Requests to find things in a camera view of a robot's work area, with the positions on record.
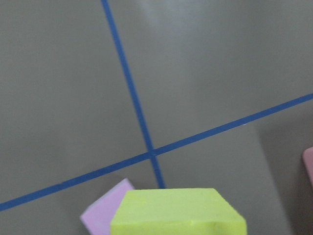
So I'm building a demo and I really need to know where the yellow foam cube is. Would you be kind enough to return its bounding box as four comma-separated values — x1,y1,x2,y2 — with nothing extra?
110,188,247,235

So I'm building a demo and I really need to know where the pink foam cube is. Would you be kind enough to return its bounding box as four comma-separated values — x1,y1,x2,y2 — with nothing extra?
80,179,134,235

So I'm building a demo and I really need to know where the pink plastic bin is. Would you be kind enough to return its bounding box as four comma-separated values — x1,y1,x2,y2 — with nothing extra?
302,147,313,186

